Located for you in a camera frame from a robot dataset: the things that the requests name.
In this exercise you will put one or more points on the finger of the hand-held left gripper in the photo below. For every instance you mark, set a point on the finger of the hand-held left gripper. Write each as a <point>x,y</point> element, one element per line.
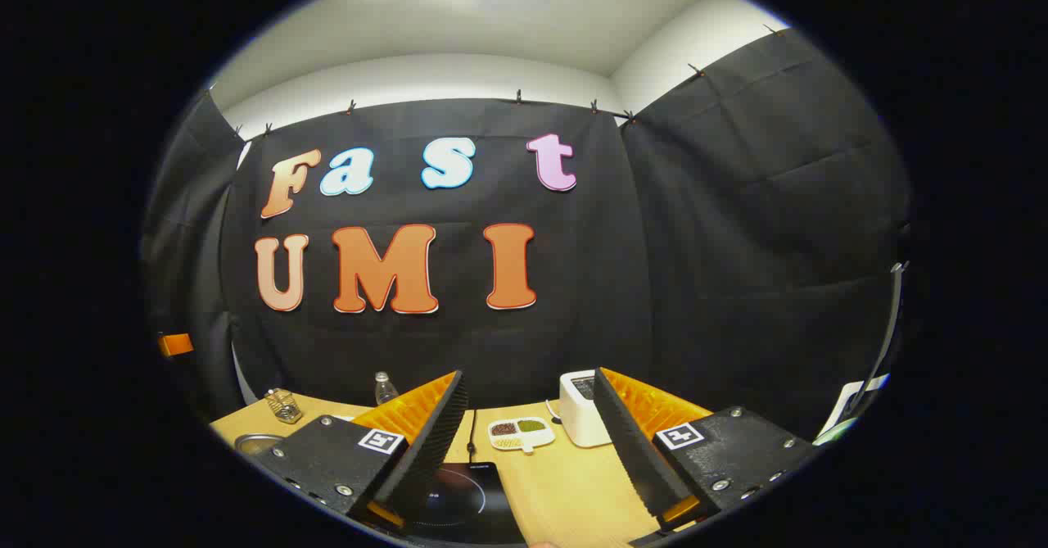
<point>176,344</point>

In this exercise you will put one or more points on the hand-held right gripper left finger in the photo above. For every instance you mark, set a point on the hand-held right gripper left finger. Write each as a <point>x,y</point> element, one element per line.
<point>434,450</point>

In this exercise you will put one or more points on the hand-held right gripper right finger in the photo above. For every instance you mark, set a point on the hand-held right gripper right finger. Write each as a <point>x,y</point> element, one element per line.
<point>630,450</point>

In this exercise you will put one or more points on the black induction cooktop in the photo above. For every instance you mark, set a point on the black induction cooktop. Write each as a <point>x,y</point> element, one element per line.
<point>475,499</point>

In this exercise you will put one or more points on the clear plastic water bottle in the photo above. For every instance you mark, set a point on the clear plastic water bottle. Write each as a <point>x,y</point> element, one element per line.
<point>386,391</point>

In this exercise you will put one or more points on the black backdrop cloth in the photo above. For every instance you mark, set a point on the black backdrop cloth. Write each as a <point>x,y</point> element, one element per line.
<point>655,245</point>

